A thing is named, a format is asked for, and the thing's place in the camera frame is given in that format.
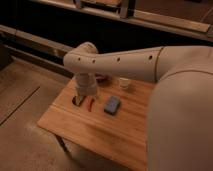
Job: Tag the white paper cup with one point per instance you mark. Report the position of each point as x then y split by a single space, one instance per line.
124 83

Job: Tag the black rectangular device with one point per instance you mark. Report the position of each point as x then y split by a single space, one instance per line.
77 100

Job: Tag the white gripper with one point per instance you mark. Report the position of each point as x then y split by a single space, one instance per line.
85 85

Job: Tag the dark red bowl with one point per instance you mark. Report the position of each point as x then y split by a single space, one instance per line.
101 78

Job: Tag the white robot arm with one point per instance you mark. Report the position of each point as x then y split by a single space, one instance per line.
180 110

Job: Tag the table leg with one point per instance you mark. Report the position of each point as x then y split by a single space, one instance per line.
62 144

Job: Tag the wooden table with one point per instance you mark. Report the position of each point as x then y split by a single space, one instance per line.
120 137

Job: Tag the blue sponge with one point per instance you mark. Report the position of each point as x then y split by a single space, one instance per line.
112 105

